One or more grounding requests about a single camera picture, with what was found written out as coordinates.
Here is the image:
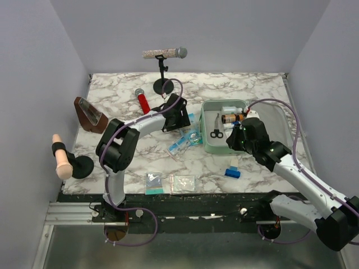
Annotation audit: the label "cotton swab packet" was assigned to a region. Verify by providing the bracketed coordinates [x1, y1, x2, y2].
[180, 113, 202, 146]

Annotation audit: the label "blue white bandage roll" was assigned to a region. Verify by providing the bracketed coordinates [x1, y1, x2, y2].
[223, 122, 239, 130]

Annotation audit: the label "brown medicine bottle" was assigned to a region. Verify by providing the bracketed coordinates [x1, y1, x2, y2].
[221, 114, 245, 124]

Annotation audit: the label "alcohol wipes bag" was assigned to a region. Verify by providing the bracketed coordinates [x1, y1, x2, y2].
[167, 137, 190, 160]

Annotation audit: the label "black scissors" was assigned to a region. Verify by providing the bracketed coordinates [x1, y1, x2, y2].
[210, 113, 224, 139]

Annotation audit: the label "white plastic bottle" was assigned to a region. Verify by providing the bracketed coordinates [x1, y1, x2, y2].
[222, 106, 243, 114]

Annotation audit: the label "green medicine kit case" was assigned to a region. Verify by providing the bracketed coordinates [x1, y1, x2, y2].
[200, 99, 294, 155]

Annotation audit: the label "small teal zip bag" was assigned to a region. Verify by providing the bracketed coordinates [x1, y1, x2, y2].
[145, 172, 164, 195]

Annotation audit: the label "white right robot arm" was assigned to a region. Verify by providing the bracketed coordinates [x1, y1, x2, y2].
[226, 117, 358, 251]

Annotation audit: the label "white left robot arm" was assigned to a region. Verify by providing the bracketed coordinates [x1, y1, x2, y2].
[95, 94, 190, 221]

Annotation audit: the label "black microphone stand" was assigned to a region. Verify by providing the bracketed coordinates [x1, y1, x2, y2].
[153, 54, 174, 95]

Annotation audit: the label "blue white toy brick stack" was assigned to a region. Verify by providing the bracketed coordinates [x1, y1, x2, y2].
[224, 157, 241, 179]

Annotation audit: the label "red microphone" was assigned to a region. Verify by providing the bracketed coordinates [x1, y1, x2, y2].
[135, 89, 151, 114]

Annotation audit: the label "glitter microphone on stand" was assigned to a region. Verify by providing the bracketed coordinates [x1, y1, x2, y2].
[142, 47, 188, 59]

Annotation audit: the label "clear bag of masks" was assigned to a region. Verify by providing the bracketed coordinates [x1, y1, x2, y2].
[170, 174, 196, 194]

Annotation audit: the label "brown metronome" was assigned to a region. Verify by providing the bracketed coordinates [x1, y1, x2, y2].
[74, 97, 108, 134]

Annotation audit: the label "black round stand base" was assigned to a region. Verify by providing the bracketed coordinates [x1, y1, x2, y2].
[71, 156, 94, 179]

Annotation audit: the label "beige microphone on stand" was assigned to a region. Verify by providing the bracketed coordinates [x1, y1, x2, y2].
[52, 134, 73, 180]

